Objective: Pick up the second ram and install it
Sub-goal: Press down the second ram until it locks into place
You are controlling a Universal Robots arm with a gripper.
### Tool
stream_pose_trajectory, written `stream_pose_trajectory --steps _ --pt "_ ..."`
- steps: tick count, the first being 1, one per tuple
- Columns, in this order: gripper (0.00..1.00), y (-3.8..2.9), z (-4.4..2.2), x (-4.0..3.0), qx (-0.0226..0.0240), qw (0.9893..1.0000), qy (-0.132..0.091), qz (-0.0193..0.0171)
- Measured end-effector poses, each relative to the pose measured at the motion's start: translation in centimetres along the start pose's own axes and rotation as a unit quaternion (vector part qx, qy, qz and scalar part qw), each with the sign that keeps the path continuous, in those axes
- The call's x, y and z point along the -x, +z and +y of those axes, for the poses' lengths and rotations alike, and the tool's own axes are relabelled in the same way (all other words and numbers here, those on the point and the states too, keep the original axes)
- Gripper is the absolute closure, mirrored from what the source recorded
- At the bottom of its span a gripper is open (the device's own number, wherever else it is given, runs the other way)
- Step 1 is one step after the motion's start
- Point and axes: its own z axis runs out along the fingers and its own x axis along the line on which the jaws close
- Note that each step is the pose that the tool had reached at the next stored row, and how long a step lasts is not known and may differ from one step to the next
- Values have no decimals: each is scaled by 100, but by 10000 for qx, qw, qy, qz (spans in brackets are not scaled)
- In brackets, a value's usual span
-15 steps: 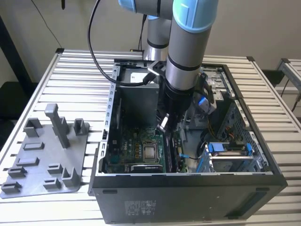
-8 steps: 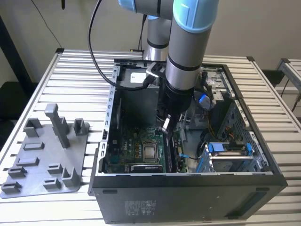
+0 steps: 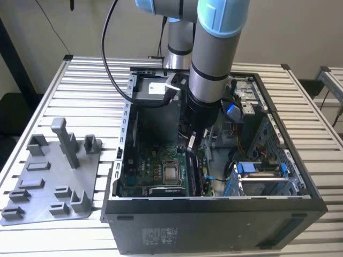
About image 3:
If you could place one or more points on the black RAM stick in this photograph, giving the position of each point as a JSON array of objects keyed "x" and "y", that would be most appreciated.
[
  {"x": 199, "y": 176},
  {"x": 192, "y": 176}
]

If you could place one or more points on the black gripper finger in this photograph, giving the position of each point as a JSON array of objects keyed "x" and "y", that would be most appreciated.
[{"x": 195, "y": 142}]

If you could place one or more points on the black box beside table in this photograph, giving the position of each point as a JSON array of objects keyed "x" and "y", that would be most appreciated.
[{"x": 311, "y": 88}]

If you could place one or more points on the green motherboard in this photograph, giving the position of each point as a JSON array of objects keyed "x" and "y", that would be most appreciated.
[{"x": 150, "y": 166}]

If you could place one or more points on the black case fan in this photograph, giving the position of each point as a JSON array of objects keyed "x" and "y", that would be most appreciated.
[{"x": 131, "y": 144}]

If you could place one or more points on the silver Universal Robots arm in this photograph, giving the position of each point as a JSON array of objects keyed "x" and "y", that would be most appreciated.
[{"x": 214, "y": 67}]

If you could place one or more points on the black slanted frame post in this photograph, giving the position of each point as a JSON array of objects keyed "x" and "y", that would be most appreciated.
[{"x": 16, "y": 61}]

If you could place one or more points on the grey plastic parts rack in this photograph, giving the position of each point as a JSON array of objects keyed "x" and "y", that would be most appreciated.
[{"x": 61, "y": 184}]

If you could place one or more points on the black open PC case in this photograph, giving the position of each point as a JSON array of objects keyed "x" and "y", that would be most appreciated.
[{"x": 187, "y": 230}]

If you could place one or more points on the grey camera with blue light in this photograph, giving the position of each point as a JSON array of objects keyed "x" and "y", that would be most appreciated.
[{"x": 233, "y": 111}]

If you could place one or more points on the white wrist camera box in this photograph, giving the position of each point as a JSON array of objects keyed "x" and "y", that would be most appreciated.
[{"x": 177, "y": 81}]

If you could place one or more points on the CPU socket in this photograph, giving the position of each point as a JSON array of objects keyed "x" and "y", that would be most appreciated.
[{"x": 171, "y": 162}]

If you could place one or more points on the black graphics card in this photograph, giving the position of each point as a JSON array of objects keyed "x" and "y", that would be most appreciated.
[{"x": 167, "y": 191}]

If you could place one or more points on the hard disk in blue carrier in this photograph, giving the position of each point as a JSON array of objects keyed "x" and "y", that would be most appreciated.
[{"x": 246, "y": 167}]

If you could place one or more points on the grey metal drive cage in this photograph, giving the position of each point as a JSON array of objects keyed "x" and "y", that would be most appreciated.
[{"x": 249, "y": 88}]

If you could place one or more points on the metal slat side table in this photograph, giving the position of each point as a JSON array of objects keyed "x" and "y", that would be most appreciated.
[{"x": 332, "y": 77}]

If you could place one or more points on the silver CPU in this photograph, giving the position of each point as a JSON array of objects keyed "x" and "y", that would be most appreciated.
[{"x": 171, "y": 173}]

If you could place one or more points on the grey power supply unit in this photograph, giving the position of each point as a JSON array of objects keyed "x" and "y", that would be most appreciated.
[{"x": 155, "y": 120}]

